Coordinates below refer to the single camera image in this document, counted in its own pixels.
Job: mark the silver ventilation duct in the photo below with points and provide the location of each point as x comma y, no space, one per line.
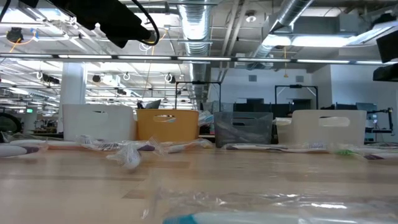
196,31
289,12

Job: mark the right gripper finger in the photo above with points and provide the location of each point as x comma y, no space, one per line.
387,74
388,46

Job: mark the blue toothbrush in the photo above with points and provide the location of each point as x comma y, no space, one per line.
206,117
248,218

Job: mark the green toothbrush in wrapper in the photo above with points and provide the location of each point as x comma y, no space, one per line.
345,152

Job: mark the orange plastic bin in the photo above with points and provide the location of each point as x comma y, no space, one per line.
186,129

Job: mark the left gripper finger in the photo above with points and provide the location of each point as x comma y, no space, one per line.
116,39
133,29

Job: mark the overhead light bar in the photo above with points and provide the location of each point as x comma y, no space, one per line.
202,58

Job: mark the green exit sign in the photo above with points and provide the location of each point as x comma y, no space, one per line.
30,110

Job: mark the dark translucent plastic bin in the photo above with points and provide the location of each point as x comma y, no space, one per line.
224,130

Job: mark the white plastic bin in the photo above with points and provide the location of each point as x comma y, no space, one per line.
304,133
81,124

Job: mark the round ceiling fixture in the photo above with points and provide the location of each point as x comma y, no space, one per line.
250,18

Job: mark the grey background monitor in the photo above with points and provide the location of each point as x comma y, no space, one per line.
154,104

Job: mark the black background rig frame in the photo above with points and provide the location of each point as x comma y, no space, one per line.
295,86

